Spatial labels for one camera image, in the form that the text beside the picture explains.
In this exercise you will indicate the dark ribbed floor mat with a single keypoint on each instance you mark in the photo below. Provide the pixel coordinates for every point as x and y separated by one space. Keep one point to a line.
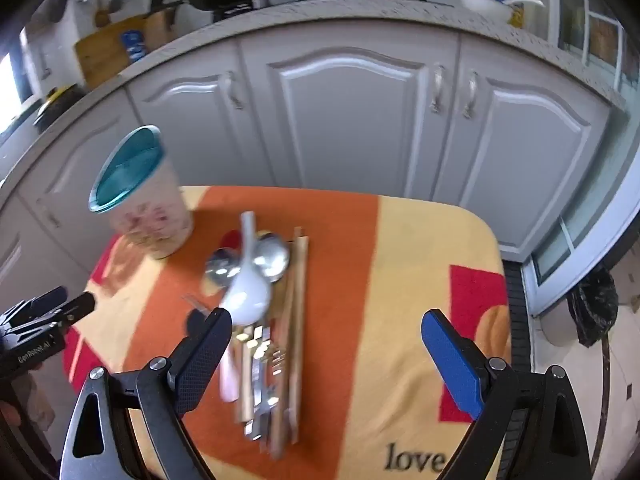
517 320

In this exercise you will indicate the white ladle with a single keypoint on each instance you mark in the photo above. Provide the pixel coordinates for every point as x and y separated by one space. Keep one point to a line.
525 2

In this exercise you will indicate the wooden hanging spatula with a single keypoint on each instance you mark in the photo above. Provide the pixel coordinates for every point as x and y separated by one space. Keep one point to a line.
102 17

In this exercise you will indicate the metal spoon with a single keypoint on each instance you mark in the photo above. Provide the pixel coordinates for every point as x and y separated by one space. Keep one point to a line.
222 267
272 257

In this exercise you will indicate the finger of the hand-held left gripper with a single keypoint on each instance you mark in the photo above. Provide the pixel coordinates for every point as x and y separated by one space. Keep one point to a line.
50 298
77 307

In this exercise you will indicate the kitchen window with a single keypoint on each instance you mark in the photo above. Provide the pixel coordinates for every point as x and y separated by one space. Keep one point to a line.
10 80

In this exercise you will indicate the orange yellow printed blanket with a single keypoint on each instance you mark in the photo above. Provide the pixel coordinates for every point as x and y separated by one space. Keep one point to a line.
380 310

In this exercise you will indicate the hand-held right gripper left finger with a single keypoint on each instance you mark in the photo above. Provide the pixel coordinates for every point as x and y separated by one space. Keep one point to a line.
205 355

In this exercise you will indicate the black trash bag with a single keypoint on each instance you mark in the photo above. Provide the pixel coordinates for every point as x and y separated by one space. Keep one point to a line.
592 310

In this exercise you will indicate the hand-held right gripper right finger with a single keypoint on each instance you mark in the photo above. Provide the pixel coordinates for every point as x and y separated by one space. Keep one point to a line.
452 365

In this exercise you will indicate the white cabinet door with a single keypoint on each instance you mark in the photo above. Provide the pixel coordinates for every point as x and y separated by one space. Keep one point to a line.
530 160
20 260
190 125
350 110
75 170

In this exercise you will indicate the teal rimmed white cup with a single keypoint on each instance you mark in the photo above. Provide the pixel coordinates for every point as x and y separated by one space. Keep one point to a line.
150 220

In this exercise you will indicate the wooden cutting board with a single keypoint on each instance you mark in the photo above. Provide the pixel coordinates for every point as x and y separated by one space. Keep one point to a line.
100 55

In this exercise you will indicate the yellow lidded black pot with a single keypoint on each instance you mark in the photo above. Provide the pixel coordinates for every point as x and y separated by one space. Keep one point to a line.
57 102

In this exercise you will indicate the white plastic spoon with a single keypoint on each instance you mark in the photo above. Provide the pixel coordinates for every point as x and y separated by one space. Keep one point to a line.
247 295

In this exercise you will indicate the pale wooden chopstick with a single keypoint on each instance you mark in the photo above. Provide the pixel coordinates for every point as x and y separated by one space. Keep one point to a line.
246 375

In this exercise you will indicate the blue white packet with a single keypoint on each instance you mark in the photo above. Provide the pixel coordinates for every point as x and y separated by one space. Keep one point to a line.
134 46

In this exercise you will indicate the black gas hob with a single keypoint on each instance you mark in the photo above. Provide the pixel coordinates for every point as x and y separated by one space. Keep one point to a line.
235 10

